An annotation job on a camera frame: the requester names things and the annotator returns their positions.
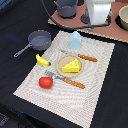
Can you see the grey toy saucepan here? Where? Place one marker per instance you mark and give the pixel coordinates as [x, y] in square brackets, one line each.
[38, 40]

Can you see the grey toy pot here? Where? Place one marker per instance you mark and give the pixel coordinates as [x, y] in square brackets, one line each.
[66, 8]

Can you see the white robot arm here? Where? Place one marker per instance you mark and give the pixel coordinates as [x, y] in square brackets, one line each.
[98, 10]

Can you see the toy knife wooden handle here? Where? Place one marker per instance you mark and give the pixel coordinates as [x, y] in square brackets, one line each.
[80, 56]

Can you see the yellow toy banana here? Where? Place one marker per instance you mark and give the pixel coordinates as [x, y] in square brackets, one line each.
[42, 61]

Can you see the beige woven placemat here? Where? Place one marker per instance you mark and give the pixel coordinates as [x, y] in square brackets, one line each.
[65, 100]

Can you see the yellow toy cheese wedge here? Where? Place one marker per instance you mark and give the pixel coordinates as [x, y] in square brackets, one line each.
[72, 67]

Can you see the red toy tomato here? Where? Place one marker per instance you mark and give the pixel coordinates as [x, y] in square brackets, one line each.
[45, 82]

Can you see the light blue milk carton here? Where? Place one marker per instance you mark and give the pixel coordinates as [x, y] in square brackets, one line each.
[75, 40]

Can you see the toy fork wooden handle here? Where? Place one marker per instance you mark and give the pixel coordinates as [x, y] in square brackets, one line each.
[66, 80]

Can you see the round wooden plate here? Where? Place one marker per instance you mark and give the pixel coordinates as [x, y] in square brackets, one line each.
[65, 60]

